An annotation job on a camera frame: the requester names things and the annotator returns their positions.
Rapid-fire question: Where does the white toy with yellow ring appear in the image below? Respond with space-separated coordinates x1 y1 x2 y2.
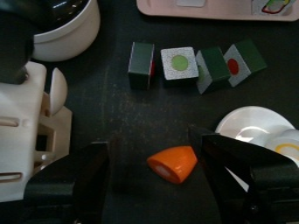
264 128 299 168

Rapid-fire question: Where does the white round plate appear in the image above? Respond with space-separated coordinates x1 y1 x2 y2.
215 105 299 192

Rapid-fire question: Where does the pink tray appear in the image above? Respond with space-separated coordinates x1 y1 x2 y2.
135 0 299 22

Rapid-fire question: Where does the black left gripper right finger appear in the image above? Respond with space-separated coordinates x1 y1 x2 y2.
188 125 299 224

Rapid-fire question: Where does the white block green dot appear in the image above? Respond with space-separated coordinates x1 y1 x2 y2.
160 46 200 81

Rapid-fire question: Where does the dark round bowl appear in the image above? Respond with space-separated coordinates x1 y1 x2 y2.
0 0 101 86

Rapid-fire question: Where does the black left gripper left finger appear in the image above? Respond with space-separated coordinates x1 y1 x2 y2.
23 141 112 224

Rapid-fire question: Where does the white toast slice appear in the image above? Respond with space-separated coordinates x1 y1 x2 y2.
48 67 69 116

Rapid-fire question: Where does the white toy toaster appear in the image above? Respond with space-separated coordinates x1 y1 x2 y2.
0 60 73 203

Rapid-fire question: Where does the green sushi block red centre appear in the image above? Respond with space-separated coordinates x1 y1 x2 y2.
223 38 268 88
127 41 156 91

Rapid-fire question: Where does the orange toy carrot top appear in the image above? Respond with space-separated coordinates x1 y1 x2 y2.
146 145 199 185

